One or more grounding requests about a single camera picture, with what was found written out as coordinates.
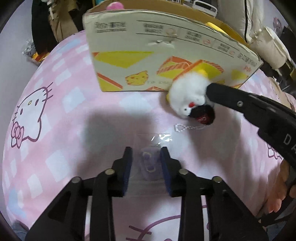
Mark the pink plush bear toy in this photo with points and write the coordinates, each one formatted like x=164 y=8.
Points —
x=115 y=6

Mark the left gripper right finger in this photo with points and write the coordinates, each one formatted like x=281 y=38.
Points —
x=228 y=217

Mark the printed cardboard box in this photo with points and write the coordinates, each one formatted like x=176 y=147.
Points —
x=149 y=44

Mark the person's right hand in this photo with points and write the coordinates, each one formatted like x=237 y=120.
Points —
x=279 y=190

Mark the cream folded mattress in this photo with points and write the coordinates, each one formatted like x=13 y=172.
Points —
x=246 y=18

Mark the pink Hello Kitty bedsheet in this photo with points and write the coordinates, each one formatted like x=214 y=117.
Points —
x=64 y=126

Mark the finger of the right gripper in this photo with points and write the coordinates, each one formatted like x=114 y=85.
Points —
x=229 y=97

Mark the purple toy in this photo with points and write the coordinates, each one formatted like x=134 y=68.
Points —
x=146 y=175

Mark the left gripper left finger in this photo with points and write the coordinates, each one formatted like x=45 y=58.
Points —
x=65 y=216

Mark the yellow round plush pouch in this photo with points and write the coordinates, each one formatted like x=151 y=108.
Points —
x=211 y=25

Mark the white fluffy plush toy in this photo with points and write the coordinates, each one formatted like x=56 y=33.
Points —
x=187 y=97

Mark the white metal trolley cart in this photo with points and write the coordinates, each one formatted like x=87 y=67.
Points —
x=204 y=6

